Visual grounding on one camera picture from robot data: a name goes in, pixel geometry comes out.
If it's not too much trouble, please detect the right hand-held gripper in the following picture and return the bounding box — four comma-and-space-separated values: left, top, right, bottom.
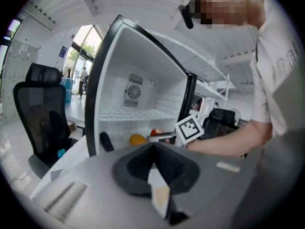
147, 114, 205, 148

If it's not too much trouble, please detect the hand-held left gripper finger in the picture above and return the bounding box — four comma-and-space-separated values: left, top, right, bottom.
99, 131, 114, 153

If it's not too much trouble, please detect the orange round fruit food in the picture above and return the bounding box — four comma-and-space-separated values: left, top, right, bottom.
129, 134, 148, 146

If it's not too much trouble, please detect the black fridge with white interior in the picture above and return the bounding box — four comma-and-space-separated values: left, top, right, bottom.
84, 14, 198, 157

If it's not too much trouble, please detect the person's right forearm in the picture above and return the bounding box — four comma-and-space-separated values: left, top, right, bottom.
185, 122, 274, 159

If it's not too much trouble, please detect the blue storage box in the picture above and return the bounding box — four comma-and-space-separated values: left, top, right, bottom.
61, 77, 73, 104

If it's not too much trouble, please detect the white metal shelving rack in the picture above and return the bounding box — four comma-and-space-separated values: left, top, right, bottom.
152, 30, 236, 119

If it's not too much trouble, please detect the black mesh office chair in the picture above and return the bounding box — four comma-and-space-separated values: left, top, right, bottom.
13, 62, 79, 179

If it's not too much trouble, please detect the large glass window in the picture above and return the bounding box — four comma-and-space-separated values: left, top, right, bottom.
64, 24, 103, 95

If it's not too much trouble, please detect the person's white shirt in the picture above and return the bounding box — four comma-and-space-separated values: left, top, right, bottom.
249, 0, 305, 138

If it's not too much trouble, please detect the white pegboard panel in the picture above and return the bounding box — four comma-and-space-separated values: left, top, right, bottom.
1, 38, 43, 124

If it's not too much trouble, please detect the black head-worn camera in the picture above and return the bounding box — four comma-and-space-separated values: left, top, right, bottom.
178, 0, 208, 30

